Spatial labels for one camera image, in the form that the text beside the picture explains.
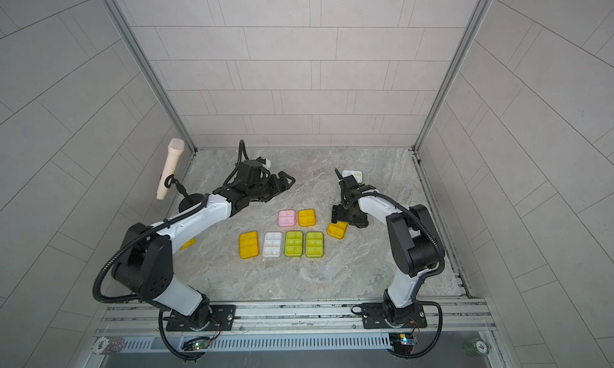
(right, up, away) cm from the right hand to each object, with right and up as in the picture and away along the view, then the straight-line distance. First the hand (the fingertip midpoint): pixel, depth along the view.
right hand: (343, 220), depth 93 cm
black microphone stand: (-61, +8, 0) cm, 62 cm away
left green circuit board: (-44, -28, -28) cm, 59 cm away
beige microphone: (-56, +27, -17) cm, 65 cm away
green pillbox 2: (-11, -7, -7) cm, 15 cm away
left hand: (-19, +15, -8) cm, 26 cm away
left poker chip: (-65, -26, -32) cm, 76 cm away
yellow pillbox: (-2, -3, -4) cm, 5 cm away
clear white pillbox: (-26, -7, -8) cm, 29 cm away
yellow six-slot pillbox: (-35, -7, -9) cm, 36 cm away
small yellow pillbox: (-14, +1, -2) cm, 14 cm away
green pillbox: (-19, -7, -9) cm, 21 cm away
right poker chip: (+32, -26, -31) cm, 52 cm away
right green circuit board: (+15, -30, -25) cm, 42 cm away
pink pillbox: (-22, +1, -2) cm, 22 cm away
